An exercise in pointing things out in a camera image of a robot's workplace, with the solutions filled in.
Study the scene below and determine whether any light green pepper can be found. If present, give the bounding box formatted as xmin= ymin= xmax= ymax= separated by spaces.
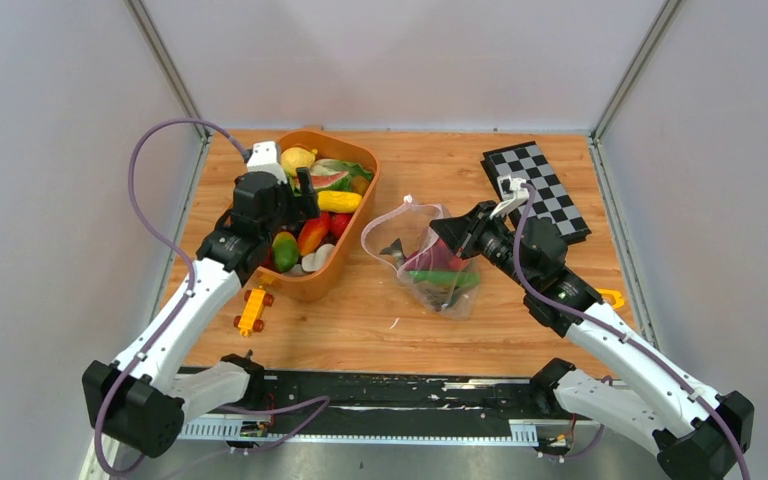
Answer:
xmin=407 ymin=270 xmax=481 ymax=289

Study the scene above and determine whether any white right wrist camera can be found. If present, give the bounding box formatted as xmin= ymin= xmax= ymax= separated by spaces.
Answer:
xmin=490 ymin=174 xmax=531 ymax=218

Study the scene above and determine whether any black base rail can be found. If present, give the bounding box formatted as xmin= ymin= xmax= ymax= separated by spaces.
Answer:
xmin=178 ymin=357 xmax=597 ymax=442

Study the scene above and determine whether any yellow corn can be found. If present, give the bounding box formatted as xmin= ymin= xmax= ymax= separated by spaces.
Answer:
xmin=317 ymin=191 xmax=363 ymax=214

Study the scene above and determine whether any yellow plastic ring toy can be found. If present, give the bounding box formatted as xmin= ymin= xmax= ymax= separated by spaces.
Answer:
xmin=598 ymin=289 xmax=626 ymax=310

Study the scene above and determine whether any black white checkerboard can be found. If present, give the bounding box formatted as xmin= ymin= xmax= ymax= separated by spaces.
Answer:
xmin=480 ymin=141 xmax=591 ymax=245

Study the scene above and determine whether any watermelon slice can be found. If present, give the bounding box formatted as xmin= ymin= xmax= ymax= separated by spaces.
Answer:
xmin=290 ymin=171 xmax=352 ymax=194

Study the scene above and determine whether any brown kiwi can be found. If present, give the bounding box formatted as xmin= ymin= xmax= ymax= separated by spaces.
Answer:
xmin=350 ymin=176 xmax=371 ymax=197

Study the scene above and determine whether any purple sweet potato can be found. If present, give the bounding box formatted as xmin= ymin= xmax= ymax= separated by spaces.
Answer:
xmin=403 ymin=239 xmax=453 ymax=271

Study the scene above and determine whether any white slotted cable duct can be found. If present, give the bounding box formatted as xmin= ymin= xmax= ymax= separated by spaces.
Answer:
xmin=178 ymin=419 xmax=539 ymax=447

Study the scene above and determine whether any red apple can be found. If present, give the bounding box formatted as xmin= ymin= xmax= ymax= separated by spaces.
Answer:
xmin=329 ymin=213 xmax=353 ymax=240

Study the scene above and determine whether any yellow lemon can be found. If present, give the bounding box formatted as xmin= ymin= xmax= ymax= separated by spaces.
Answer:
xmin=280 ymin=146 xmax=318 ymax=178

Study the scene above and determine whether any yellow toy car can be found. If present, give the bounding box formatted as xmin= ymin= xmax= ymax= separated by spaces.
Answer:
xmin=233 ymin=288 xmax=274 ymax=337

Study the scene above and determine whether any orange plastic basket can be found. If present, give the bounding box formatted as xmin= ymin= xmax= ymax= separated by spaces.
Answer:
xmin=246 ymin=129 xmax=380 ymax=302

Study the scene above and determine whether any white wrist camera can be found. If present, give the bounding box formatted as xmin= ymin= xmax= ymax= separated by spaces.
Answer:
xmin=490 ymin=174 xmax=531 ymax=218
xmin=246 ymin=141 xmax=288 ymax=184

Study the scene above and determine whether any green mango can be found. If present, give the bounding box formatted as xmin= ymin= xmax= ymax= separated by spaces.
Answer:
xmin=272 ymin=231 xmax=300 ymax=273

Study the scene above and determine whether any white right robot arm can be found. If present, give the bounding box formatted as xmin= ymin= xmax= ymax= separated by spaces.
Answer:
xmin=430 ymin=201 xmax=754 ymax=479

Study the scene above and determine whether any clear zip top bag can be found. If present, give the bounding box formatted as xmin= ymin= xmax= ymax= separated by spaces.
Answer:
xmin=360 ymin=194 xmax=481 ymax=320

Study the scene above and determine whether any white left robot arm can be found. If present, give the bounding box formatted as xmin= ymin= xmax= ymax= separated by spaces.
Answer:
xmin=82 ymin=167 xmax=320 ymax=458

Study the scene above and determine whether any green lettuce leaf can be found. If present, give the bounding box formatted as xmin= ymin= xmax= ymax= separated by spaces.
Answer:
xmin=311 ymin=158 xmax=374 ymax=181

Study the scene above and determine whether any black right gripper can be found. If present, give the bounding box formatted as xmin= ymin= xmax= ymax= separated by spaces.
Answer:
xmin=430 ymin=201 xmax=534 ymax=291

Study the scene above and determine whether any orange red mango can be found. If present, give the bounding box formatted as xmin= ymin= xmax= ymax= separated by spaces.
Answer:
xmin=297 ymin=212 xmax=331 ymax=256

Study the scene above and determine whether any white garlic bulb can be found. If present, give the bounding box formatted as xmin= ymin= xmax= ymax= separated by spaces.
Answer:
xmin=301 ymin=243 xmax=335 ymax=273

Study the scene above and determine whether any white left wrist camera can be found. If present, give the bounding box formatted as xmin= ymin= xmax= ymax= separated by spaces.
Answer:
xmin=246 ymin=141 xmax=288 ymax=184

